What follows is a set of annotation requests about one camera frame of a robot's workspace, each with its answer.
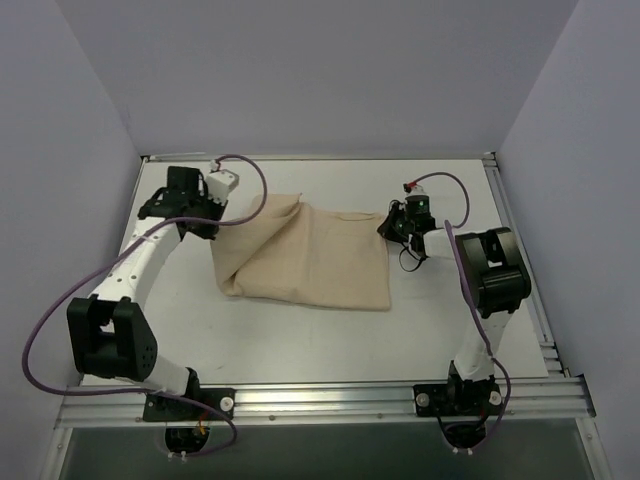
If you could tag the beige cloth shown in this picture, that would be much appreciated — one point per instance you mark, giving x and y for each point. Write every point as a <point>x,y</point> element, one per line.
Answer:
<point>296,253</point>

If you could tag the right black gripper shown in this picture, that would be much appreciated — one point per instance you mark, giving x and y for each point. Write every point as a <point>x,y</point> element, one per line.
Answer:
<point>396,228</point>

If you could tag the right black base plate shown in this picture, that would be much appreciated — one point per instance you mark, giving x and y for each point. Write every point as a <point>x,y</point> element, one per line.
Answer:
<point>457,399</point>

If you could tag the back aluminium rail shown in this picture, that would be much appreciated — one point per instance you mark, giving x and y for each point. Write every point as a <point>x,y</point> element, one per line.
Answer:
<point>204,156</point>

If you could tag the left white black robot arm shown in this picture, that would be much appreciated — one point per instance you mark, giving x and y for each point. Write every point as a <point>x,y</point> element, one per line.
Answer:
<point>110,335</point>

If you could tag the front aluminium rail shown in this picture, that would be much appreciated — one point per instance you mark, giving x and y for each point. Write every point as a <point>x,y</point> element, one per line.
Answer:
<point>338,403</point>

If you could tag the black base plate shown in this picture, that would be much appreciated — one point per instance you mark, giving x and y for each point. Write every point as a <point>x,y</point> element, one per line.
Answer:
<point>210,404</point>
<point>457,399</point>

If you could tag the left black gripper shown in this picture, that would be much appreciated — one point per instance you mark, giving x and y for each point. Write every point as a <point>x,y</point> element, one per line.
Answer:
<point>201,226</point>

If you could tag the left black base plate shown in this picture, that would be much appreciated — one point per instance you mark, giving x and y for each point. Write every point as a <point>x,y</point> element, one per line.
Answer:
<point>210,404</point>

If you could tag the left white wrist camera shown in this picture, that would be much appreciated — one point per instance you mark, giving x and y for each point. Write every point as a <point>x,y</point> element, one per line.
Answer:
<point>220,184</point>

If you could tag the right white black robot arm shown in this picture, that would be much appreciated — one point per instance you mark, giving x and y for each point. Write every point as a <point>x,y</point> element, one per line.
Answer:
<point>493,278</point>

